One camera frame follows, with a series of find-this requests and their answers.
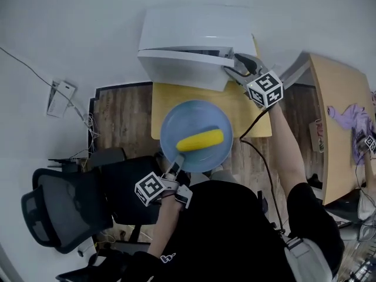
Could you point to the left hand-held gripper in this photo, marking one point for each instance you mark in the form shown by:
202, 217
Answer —
150, 188

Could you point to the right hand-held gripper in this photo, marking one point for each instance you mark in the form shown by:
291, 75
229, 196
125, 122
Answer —
265, 90

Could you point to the yellow corn cob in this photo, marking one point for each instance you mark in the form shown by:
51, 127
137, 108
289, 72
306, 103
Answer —
201, 140

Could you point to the blue round plate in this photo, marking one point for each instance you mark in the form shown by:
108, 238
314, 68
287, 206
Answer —
188, 119

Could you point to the white microwave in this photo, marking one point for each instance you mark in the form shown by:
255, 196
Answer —
188, 31

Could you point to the another person's forearm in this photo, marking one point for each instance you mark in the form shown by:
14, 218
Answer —
370, 169

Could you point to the person's right forearm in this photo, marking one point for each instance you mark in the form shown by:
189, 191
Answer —
286, 148

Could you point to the person's left forearm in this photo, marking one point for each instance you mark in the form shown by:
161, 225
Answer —
166, 225

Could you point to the small yellow wooden table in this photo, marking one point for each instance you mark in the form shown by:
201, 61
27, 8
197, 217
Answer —
249, 116

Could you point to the person's black shirt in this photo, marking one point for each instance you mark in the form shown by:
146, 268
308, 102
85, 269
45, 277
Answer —
232, 234

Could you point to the white box with green print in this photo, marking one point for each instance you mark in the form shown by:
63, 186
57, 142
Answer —
317, 135

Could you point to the black router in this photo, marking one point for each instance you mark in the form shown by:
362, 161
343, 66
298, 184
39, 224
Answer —
66, 164

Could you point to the black mesh office chair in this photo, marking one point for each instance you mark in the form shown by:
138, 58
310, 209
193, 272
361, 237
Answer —
67, 207

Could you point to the light wooden desk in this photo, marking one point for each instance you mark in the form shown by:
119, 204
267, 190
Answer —
337, 163

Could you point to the white wall box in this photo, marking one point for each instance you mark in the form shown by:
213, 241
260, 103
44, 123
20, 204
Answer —
60, 98

